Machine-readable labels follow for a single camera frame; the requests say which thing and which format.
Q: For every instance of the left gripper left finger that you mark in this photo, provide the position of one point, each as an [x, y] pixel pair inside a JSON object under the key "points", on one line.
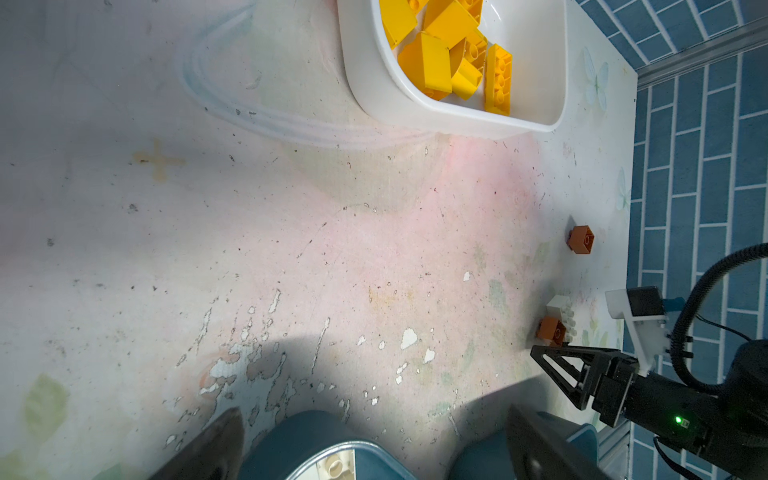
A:
{"points": [[216, 453]]}

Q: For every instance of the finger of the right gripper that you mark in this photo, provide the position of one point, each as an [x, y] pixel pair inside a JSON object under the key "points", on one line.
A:
{"points": [[575, 370]]}

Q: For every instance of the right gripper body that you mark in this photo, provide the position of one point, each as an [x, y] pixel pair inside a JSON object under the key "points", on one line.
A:
{"points": [[680, 416]]}

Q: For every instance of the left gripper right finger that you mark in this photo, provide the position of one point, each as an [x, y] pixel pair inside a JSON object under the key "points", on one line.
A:
{"points": [[539, 452]]}

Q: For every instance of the brown lego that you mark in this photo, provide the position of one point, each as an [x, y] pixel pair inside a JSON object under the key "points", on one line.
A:
{"points": [[552, 331]]}

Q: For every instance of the brown lego mid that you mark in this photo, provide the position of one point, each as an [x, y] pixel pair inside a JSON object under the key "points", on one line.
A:
{"points": [[581, 240]]}

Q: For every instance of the small white lego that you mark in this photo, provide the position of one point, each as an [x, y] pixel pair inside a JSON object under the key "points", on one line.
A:
{"points": [[336, 466]]}

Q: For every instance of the yellow long lego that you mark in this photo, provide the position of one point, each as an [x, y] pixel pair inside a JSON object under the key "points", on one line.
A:
{"points": [[497, 89]]}

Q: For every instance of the yellow studded lego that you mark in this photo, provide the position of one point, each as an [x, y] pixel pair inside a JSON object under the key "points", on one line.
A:
{"points": [[475, 49]]}

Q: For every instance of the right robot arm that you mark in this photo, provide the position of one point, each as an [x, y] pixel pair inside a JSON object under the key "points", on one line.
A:
{"points": [[742, 399]]}

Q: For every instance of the right teal tray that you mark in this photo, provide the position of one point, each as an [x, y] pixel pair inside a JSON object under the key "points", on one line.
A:
{"points": [[489, 458]]}

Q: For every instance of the teal tray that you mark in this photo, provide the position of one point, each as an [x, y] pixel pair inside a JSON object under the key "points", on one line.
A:
{"points": [[298, 442], [489, 458]]}

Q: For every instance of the left teal tray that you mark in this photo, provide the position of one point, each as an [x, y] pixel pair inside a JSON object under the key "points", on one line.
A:
{"points": [[298, 442]]}

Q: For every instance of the white rectangular bowl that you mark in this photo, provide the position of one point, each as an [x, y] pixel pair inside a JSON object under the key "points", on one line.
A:
{"points": [[533, 32]]}

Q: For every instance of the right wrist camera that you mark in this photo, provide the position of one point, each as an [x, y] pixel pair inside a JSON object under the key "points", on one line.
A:
{"points": [[645, 317]]}

